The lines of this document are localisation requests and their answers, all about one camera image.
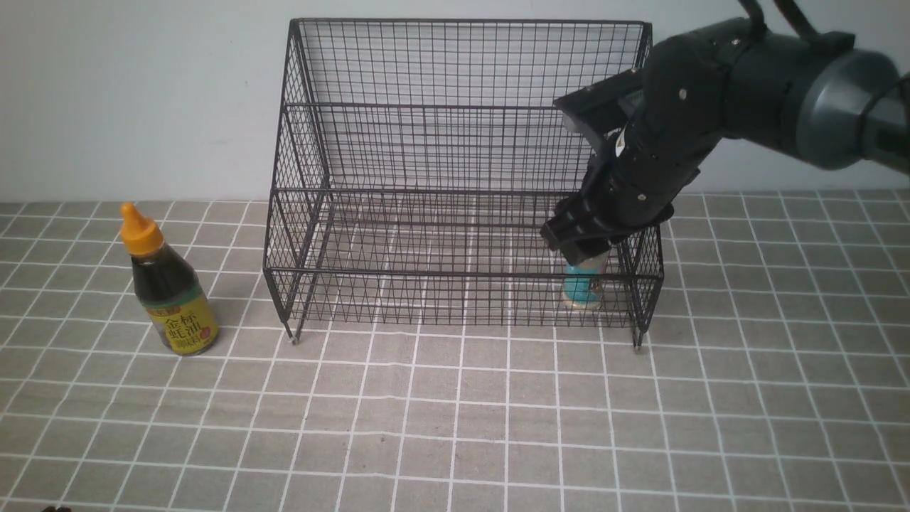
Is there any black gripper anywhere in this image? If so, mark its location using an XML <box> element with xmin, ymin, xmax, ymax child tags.
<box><xmin>540</xmin><ymin>33</ymin><xmax>729</xmax><ymax>267</ymax></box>

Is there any seasoning shaker green cap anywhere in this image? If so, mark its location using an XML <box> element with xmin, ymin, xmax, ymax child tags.
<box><xmin>562</xmin><ymin>254</ymin><xmax>606</xmax><ymax>311</ymax></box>

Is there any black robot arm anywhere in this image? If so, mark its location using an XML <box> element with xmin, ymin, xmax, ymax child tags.
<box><xmin>542</xmin><ymin>1</ymin><xmax>908</xmax><ymax>266</ymax></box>

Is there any dark sauce bottle orange cap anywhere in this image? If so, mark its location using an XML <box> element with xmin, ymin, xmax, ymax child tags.
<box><xmin>119</xmin><ymin>202</ymin><xmax>219</xmax><ymax>356</ymax></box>

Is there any grey checked tablecloth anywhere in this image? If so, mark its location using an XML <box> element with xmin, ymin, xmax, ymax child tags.
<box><xmin>1</xmin><ymin>191</ymin><xmax>908</xmax><ymax>511</ymax></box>

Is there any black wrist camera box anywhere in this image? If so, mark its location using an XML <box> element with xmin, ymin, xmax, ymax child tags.
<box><xmin>552</xmin><ymin>68</ymin><xmax>643</xmax><ymax>153</ymax></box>

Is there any black wire mesh rack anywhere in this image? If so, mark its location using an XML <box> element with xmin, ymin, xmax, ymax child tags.
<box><xmin>263</xmin><ymin>18</ymin><xmax>664</xmax><ymax>350</ymax></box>

